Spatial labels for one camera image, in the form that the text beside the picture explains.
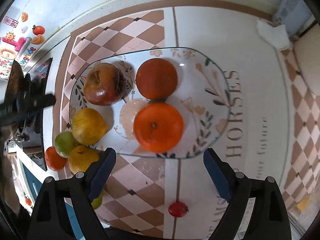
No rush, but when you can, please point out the green apple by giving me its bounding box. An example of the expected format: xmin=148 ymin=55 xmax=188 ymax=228
xmin=54 ymin=131 xmax=79 ymax=158
xmin=91 ymin=192 xmax=103 ymax=210

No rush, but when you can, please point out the small orange tangerine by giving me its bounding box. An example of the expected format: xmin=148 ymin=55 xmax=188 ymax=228
xmin=44 ymin=146 xmax=67 ymax=171

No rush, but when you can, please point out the yellow orange fruit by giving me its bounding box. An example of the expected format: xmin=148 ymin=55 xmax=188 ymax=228
xmin=68 ymin=145 xmax=100 ymax=174

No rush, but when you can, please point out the red cherry tomato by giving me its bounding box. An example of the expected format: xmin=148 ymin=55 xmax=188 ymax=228
xmin=168 ymin=202 xmax=189 ymax=218

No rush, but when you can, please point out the black frying pan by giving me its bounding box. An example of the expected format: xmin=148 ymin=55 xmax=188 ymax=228
xmin=1 ymin=60 xmax=44 ymax=140

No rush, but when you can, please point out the black induction stove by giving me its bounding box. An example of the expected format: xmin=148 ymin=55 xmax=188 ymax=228
xmin=15 ymin=57 xmax=54 ymax=172

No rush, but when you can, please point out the yellow pear fruit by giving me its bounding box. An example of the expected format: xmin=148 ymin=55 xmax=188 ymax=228
xmin=72 ymin=108 xmax=108 ymax=145

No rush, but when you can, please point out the checkered counter mat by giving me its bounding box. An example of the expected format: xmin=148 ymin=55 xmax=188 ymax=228
xmin=54 ymin=5 xmax=319 ymax=239

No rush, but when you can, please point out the brown red apple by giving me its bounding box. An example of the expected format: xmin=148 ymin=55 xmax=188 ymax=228
xmin=83 ymin=63 xmax=125 ymax=106

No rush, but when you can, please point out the floral ceramic plate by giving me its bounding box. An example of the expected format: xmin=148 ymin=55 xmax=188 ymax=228
xmin=69 ymin=47 xmax=231 ymax=159

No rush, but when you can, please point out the bright orange fruit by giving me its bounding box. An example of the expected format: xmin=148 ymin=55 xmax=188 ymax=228
xmin=133 ymin=102 xmax=184 ymax=153

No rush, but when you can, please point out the dark orange fruit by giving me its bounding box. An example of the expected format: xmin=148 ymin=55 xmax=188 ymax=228
xmin=136 ymin=59 xmax=178 ymax=100

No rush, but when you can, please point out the cream utensil holder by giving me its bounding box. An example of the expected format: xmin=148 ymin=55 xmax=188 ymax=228
xmin=294 ymin=23 xmax=320 ymax=95

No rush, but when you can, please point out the white crumpled tissue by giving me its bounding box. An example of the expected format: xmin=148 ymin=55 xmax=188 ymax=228
xmin=257 ymin=20 xmax=291 ymax=50

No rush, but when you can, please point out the colourful wall sticker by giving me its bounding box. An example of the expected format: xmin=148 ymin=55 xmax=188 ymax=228
xmin=1 ymin=11 xmax=46 ymax=82

